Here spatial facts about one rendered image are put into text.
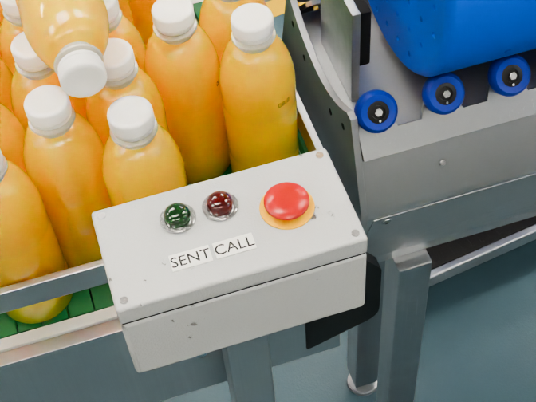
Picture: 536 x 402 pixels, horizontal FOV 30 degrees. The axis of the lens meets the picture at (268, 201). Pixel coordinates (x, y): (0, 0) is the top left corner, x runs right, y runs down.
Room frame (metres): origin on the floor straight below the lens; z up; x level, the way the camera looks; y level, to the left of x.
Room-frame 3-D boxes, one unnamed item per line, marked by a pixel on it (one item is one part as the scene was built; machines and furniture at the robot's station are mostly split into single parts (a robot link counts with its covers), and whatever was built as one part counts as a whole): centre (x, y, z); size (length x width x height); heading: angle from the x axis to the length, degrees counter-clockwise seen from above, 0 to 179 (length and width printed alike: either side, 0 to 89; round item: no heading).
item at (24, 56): (0.68, 0.20, 1.11); 0.04 x 0.04 x 0.02
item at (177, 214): (0.48, 0.07, 1.11); 0.02 x 0.02 x 0.01
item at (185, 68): (0.71, 0.07, 1.00); 0.07 x 0.07 x 0.20
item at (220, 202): (0.49, 0.04, 1.11); 0.02 x 0.02 x 0.01
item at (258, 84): (0.69, 0.00, 1.00); 0.07 x 0.07 x 0.20
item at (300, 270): (0.47, 0.03, 1.05); 0.20 x 0.10 x 0.10; 103
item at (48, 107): (0.60, 0.18, 1.11); 0.04 x 0.04 x 0.02
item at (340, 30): (0.80, -0.10, 0.99); 0.10 x 0.02 x 0.12; 13
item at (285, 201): (0.48, -0.01, 1.11); 0.04 x 0.04 x 0.01
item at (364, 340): (0.88, -0.15, 0.31); 0.06 x 0.06 x 0.63; 13
